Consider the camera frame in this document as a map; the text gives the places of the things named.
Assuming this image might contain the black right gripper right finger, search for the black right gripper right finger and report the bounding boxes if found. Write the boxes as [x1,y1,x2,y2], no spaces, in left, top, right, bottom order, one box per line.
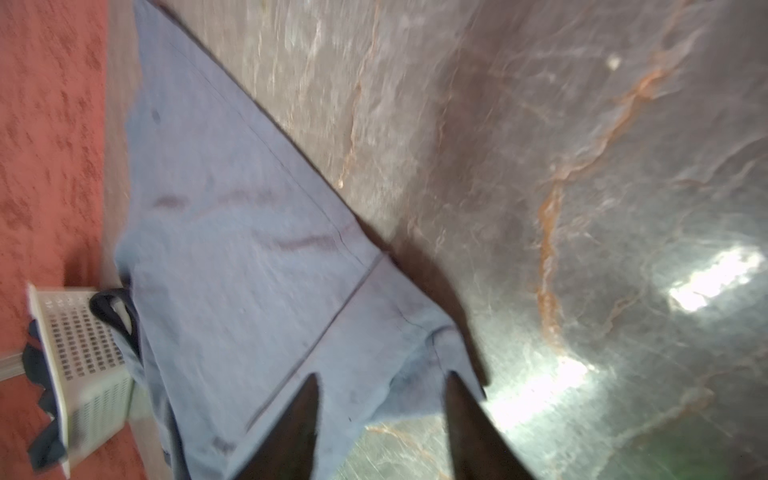
[444,371,534,480]

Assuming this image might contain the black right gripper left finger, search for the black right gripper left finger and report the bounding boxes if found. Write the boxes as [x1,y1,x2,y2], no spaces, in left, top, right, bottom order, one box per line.
[234,373,320,480]

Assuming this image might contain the grey-blue tank top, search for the grey-blue tank top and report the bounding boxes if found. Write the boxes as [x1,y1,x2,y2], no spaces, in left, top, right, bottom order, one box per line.
[115,1,484,479]

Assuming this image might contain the dark navy maroon-trimmed tank top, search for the dark navy maroon-trimmed tank top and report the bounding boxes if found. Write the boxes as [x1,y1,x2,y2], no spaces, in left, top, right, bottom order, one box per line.
[22,320,67,473]

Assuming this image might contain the white plastic laundry basket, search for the white plastic laundry basket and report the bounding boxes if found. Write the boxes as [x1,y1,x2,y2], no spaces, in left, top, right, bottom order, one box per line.
[27,284,133,478]

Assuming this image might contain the aluminium corner post left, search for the aluminium corner post left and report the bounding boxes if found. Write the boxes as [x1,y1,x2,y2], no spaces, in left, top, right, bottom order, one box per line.
[0,352,24,382]

